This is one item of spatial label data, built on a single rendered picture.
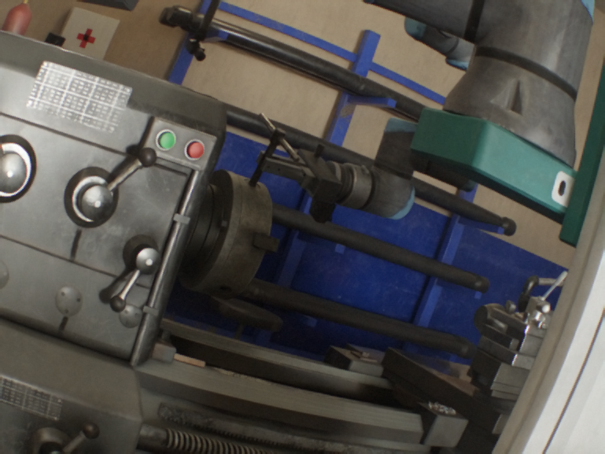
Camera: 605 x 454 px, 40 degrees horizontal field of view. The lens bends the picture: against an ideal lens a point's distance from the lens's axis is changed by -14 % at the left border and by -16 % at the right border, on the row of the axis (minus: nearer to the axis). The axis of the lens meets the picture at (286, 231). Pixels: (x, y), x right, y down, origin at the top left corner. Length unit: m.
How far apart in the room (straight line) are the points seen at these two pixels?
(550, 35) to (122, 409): 0.98
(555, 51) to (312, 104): 4.31
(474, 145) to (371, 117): 4.51
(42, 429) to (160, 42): 3.65
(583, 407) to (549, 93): 0.39
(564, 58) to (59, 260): 0.96
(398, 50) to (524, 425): 4.65
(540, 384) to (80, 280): 0.89
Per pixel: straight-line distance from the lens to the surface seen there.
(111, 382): 1.62
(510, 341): 2.06
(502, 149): 1.01
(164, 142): 1.58
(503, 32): 1.08
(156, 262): 1.59
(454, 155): 1.04
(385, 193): 2.02
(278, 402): 1.86
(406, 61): 5.60
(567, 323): 1.03
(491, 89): 1.05
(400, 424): 2.03
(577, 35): 1.10
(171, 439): 1.72
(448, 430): 2.08
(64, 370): 1.59
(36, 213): 1.58
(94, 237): 1.61
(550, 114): 1.05
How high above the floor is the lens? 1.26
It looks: 3 degrees down
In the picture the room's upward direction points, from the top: 20 degrees clockwise
